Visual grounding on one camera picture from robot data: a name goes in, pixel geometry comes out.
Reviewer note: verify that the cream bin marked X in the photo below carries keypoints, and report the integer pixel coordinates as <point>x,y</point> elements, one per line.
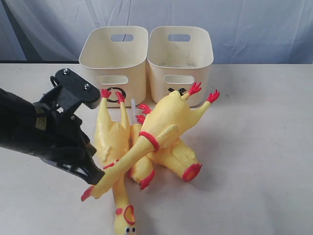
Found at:
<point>178,57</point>

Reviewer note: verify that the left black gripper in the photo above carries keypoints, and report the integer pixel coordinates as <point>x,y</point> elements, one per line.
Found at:
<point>70,149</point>

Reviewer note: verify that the cream bin marked O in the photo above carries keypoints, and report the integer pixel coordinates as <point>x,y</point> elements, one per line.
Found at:
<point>114,58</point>

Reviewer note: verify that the headless yellow chicken body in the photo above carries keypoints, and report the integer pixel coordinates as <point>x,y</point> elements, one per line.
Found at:
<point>178,158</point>

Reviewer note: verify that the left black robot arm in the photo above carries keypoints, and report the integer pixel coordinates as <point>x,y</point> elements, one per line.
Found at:
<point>21,127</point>

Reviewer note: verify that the whole yellow rubber chicken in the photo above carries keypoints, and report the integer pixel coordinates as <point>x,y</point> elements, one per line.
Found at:
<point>170,118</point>
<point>112,143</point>

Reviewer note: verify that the whole yellow rubber chicken top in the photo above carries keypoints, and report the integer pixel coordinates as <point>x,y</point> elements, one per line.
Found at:
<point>170,118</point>

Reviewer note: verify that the broken chicken head with tube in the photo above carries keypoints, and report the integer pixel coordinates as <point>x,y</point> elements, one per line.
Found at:
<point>142,172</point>

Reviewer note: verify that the white backdrop curtain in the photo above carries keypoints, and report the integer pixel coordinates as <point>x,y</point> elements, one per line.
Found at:
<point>241,31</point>

